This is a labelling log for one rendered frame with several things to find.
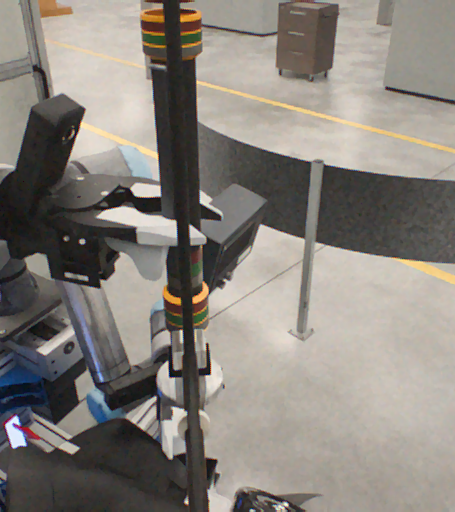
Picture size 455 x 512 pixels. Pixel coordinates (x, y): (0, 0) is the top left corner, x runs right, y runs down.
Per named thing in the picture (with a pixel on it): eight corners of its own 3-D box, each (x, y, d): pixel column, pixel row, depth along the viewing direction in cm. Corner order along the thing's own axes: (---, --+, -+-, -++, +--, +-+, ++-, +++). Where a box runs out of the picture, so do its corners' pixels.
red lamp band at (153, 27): (204, 33, 36) (203, 21, 36) (139, 34, 36) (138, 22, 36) (200, 22, 40) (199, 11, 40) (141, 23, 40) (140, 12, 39)
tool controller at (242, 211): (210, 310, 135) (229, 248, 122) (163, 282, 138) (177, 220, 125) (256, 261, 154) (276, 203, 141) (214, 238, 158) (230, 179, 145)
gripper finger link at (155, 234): (207, 284, 46) (122, 257, 50) (206, 225, 43) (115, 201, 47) (189, 304, 44) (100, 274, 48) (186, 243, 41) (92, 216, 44)
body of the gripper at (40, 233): (143, 250, 54) (42, 230, 58) (135, 172, 50) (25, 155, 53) (104, 292, 48) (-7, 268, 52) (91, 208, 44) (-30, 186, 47)
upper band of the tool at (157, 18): (204, 62, 37) (203, 16, 36) (142, 63, 37) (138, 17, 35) (200, 49, 41) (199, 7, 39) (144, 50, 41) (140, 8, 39)
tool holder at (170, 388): (228, 423, 53) (228, 348, 47) (156, 429, 52) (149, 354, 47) (220, 359, 60) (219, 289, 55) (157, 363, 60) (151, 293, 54)
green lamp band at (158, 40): (204, 45, 37) (204, 34, 36) (140, 47, 36) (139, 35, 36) (200, 33, 40) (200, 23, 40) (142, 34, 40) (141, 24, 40)
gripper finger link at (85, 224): (159, 229, 46) (81, 207, 50) (158, 211, 45) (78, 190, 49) (126, 255, 43) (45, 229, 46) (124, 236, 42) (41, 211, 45)
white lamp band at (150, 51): (204, 57, 37) (204, 46, 37) (141, 59, 37) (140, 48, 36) (200, 45, 41) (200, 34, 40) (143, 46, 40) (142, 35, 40)
